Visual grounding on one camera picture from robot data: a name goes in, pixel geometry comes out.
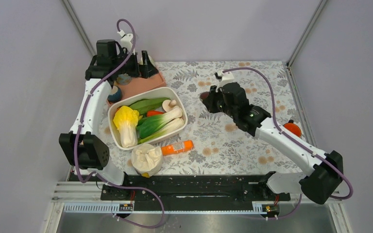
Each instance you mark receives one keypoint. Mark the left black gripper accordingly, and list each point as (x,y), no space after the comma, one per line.
(146,70)

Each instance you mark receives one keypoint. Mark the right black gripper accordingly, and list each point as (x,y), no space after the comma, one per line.
(210,101)

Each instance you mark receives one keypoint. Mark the orange mug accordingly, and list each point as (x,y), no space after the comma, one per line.
(293,128)

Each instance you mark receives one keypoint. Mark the dark brown mug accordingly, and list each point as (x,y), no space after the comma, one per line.
(204,96)

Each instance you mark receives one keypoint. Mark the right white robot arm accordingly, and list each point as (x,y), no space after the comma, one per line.
(321,172)

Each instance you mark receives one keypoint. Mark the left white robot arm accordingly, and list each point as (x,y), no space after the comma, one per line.
(82,147)

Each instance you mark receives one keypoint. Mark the light green mug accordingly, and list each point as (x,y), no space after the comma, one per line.
(141,60)

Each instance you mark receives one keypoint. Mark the light blue big mug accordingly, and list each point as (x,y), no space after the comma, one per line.
(123,79)

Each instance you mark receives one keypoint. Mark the pink tray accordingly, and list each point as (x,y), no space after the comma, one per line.
(141,85)

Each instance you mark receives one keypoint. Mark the white vegetable tub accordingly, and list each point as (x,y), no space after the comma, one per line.
(156,93)

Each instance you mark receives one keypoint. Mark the green leaf vegetable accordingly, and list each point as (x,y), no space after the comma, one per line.
(145,105)

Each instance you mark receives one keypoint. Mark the white mushroom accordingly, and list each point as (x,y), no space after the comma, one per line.
(169,105)

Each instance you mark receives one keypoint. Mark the navy round cup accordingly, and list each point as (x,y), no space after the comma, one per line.
(115,95)

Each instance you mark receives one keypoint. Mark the red pepper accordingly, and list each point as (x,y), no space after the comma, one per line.
(153,113)

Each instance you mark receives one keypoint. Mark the yellow napa cabbage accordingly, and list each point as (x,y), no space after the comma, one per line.
(126,121)

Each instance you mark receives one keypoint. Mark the upper bok choy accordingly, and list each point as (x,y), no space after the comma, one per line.
(154,123)

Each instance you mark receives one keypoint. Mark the bok choy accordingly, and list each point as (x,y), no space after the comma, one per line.
(154,123)
(168,128)

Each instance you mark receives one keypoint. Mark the lower bok choy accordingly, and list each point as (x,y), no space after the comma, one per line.
(168,128)

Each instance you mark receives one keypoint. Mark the floral table mat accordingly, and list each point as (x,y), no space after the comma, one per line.
(220,148)

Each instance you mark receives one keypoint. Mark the orange tube package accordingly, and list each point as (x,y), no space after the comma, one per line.
(177,148)

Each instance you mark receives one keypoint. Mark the cream cloth bag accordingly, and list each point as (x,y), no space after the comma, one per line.
(147,159)

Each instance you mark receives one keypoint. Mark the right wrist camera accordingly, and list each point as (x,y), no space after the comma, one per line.
(224,78)

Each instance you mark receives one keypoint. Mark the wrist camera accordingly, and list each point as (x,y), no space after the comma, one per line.
(224,78)
(126,40)

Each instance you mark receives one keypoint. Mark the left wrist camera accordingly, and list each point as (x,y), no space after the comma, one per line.
(126,40)

